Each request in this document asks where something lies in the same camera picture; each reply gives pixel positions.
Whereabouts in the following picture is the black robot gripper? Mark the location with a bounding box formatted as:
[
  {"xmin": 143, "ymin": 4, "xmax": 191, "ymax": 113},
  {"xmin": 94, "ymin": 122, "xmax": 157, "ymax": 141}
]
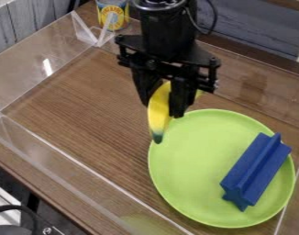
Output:
[{"xmin": 115, "ymin": 35, "xmax": 221, "ymax": 118}]

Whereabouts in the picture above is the yellow toy banana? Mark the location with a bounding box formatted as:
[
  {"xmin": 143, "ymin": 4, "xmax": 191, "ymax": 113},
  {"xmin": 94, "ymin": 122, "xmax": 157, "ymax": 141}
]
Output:
[{"xmin": 146, "ymin": 80, "xmax": 205, "ymax": 145}]

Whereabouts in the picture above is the blue plastic block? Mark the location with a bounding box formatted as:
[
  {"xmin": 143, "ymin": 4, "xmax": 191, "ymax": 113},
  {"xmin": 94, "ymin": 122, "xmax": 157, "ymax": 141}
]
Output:
[{"xmin": 219, "ymin": 133, "xmax": 291, "ymax": 212}]

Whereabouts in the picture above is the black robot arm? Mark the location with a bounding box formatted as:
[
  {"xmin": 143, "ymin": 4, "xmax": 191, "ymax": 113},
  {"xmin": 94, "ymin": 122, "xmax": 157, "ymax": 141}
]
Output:
[{"xmin": 115, "ymin": 0, "xmax": 221, "ymax": 118}]

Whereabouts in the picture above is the green round plate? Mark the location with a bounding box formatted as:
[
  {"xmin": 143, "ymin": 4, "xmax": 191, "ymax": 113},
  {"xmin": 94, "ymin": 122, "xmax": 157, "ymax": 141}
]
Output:
[{"xmin": 149, "ymin": 109, "xmax": 295, "ymax": 229}]

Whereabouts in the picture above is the yellow blue tin can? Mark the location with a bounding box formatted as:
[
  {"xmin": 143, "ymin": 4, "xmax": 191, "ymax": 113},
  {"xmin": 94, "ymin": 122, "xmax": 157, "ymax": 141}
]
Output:
[{"xmin": 97, "ymin": 0, "xmax": 130, "ymax": 31}]

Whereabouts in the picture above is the clear acrylic enclosure wall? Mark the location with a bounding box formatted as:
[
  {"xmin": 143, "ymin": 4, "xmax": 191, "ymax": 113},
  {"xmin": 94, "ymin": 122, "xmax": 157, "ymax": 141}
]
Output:
[{"xmin": 0, "ymin": 10, "xmax": 299, "ymax": 235}]

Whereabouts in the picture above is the black cable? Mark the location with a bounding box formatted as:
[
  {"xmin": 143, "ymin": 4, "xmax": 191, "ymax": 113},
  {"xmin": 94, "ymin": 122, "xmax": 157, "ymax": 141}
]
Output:
[{"xmin": 0, "ymin": 205, "xmax": 39, "ymax": 235}]

